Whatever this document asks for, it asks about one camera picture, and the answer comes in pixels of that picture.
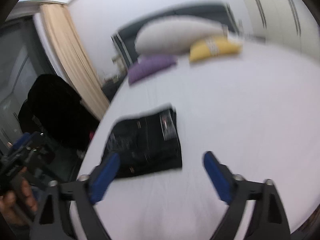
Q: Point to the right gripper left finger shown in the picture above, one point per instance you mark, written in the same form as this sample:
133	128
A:
53	220

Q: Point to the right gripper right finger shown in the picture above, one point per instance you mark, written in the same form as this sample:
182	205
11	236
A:
268	220

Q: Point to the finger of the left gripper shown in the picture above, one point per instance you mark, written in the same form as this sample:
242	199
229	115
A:
20	142
39	142

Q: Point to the black denim pants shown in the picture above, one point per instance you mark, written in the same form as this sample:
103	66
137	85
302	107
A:
146	143

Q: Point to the left hand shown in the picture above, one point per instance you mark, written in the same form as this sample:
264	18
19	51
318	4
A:
13	200

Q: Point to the black hanging garment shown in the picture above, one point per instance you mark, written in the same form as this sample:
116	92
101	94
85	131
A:
54	108

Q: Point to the beige curtain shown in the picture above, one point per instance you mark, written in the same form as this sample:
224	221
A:
66	42

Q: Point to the dark grey nightstand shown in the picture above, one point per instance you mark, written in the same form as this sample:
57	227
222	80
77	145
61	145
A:
111	86

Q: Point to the white bed mattress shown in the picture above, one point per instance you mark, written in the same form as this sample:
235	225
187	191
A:
258	112

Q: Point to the purple cushion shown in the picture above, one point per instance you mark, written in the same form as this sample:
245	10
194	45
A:
149	65

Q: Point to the dark grey headboard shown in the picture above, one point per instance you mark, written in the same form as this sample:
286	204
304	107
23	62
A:
124	38

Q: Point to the large white pillow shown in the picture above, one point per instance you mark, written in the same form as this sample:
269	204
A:
175	34

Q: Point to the yellow cushion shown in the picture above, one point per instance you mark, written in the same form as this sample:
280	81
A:
213	47

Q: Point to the white wardrobe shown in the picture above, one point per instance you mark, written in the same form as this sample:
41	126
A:
285	22

